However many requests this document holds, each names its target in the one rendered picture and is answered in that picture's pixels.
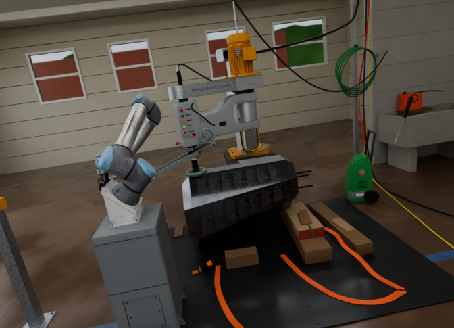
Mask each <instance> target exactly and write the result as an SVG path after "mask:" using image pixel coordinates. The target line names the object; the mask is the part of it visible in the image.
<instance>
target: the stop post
mask: <svg viewBox="0 0 454 328"><path fill-rule="evenodd" d="M6 207H8V205H7V202H6V199H5V197H0V255H1V257H2V260H3V263H4V265H5V267H6V270H7V273H8V275H9V278H10V280H11V283H12V285H13V287H14V290H15V293H16V295H17V297H18V300H19V303H20V306H21V307H22V310H23V313H24V316H25V318H26V321H27V324H25V326H24V327H23V328H47V326H48V325H49V323H50V322H51V320H52V318H53V317H54V315H55V313H56V311H55V312H48V313H45V314H43V311H42V309H41V306H40V304H39V301H38V298H37V296H36V293H35V291H34V288H33V286H32V282H31V280H30V277H29V275H28V271H27V270H26V266H25V264H24V261H23V259H22V255H21V253H20V250H19V248H18V245H17V242H16V239H15V237H14V234H13V231H12V229H11V226H10V224H9V221H8V219H7V215H6V213H5V210H4V208H6Z"/></svg>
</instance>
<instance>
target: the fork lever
mask: <svg viewBox="0 0 454 328"><path fill-rule="evenodd" d="M195 149H198V150H197V151H195V152H193V153H191V154H190V155H189V154H188V152H187V153H185V154H183V155H181V156H180V157H178V158H176V159H174V160H172V161H171V162H168V163H167V164H164V165H163V166H161V167H159V168H157V169H156V170H155V175H154V176H155V179H157V178H159V177H160V176H162V175H164V174H166V173H167V172H169V171H171V170H173V169H175V168H177V167H179V166H180V165H182V164H184V163H186V162H188V161H189V160H192V159H193V158H195V157H197V156H199V155H200V154H202V153H204V152H206V151H207V150H209V149H211V144H210V143H209V144H202V145H200V146H198V147H196V148H195Z"/></svg>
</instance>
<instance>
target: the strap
mask: <svg viewBox="0 0 454 328"><path fill-rule="evenodd" d="M324 230H326V231H328V232H330V233H331V234H333V235H334V236H335V237H336V238H337V239H338V241H339V243H340V244H341V246H342V247H343V248H344V249H345V250H346V251H348V252H349V253H350V254H352V255H353V256H354V257H356V259H358V261H360V263H362V264H363V266H364V267H365V268H366V269H367V270H368V272H369V273H370V274H371V275H373V276H374V277H375V278H377V279H378V280H380V281H381V282H383V283H385V284H387V285H389V286H391V287H394V288H395V289H398V290H397V291H395V292H394V293H392V294H391V295H389V296H387V297H384V298H380V299H375V300H358V299H353V298H348V297H345V296H341V295H339V294H336V293H334V292H332V291H330V290H328V289H326V288H325V287H322V286H321V285H320V284H318V283H316V282H315V281H313V280H312V279H310V278H309V277H308V276H307V275H305V274H304V273H302V272H301V271H300V270H299V269H298V268H297V267H296V266H295V265H294V264H293V263H292V262H291V261H290V260H289V259H288V258H287V257H286V255H285V254H283V255H280V256H281V257H282V258H283V260H284V261H285V262H286V263H287V264H288V265H289V266H290V267H291V268H292V269H293V270H294V271H295V272H296V273H297V274H298V275H299V276H300V277H302V278H303V279H304V280H306V281H307V282H308V283H310V284H311V285H313V286H314V287H316V288H317V289H319V290H320V291H322V292H324V293H325V294H328V295H329V296H332V297H333V298H336V299H339V300H342V301H345V302H349V303H352V304H362V305H377V304H385V303H388V302H392V301H393V300H396V299H397V298H398V297H400V296H402V295H403V294H405V293H406V291H404V290H405V288H403V287H401V286H399V285H397V284H395V283H393V282H391V281H389V280H387V279H385V278H383V277H381V276H380V275H379V274H377V273H376V272H375V271H374V270H373V269H372V268H371V267H370V266H369V265H368V264H367V263H366V261H365V260H364V259H363V258H362V257H361V256H360V255H359V254H357V253H356V252H354V251H353V250H352V249H350V248H349V247H348V246H347V245H345V243H344V242H343V241H342V239H341V237H340V235H339V234H338V233H337V232H335V231H333V230H332V229H329V228H328V227H324ZM214 283H215V289H216V294H217V297H218V300H219V302H220V305H221V307H222V310H223V311H224V313H225V315H226V317H227V318H228V320H229V321H230V322H231V323H232V324H233V326H234V327H235V328H244V327H243V326H242V325H241V324H240V323H239V322H238V321H237V320H236V319H235V317H234V316H233V314H232V313H231V311H230V309H229V308H228V306H227V304H226V301H225V299H224V297H223V295H222V290H221V287H220V266H216V271H215V279H214Z"/></svg>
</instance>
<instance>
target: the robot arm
mask: <svg viewBox="0 0 454 328"><path fill-rule="evenodd" d="M131 105H132V109H131V111H130V113H129V116H128V118H127V120H126V122H125V124H124V126H123V128H122V130H121V133H120V135H119V137H118V139H117V141H116V143H115V144H113V145H111V146H107V147H106V148H105V150H104V152H103V153H100V154H95V164H96V167H97V173H98V174H99V175H100V177H99V178H98V179H97V182H98V183H99V191H100V193H101V195H102V192H101V190H102V189H103V187H105V186H106V184H108V182H109V181H110V180H111V179H109V177H108V175H109V173H111V174H113V175H115V176H116V177H119V178H121V179H123V181H122V182H121V183H119V184H117V185H116V186H115V187H114V188H113V189H112V193H113V194H114V196H115V197H116V198H117V199H119V200H120V201H121V202H123V203H125V204H127V205H130V206H135V205H137V204H138V203H139V200H140V197H141V193H142V192H143V191H144V189H145V188H146V186H147V185H148V184H149V183H150V181H151V180H152V178H153V177H154V175H155V169H154V167H152V165H150V163H148V162H147V161H146V160H144V159H142V158H139V159H138V160H135V159H133V157H134V156H135V154H136V153H137V151H138V150H139V149H140V147H141V146H142V144H143V143H144V142H145V140H146V139H147V137H148V136H149V134H150V133H151V131H152V130H153V129H154V127H155V126H158V125H159V123H160V121H161V111H160V108H159V106H158V105H157V104H156V103H154V102H153V101H151V100H150V99H149V98H147V97H145V96H144V95H143V94H141V93H140V94H138V96H137V97H136V98H135V99H134V101H133V102H132V103H131ZM146 115H147V116H146ZM145 116H146V121H145V123H144V124H143V125H142V123H143V121H144V119H145ZM102 196H103V195H102Z"/></svg>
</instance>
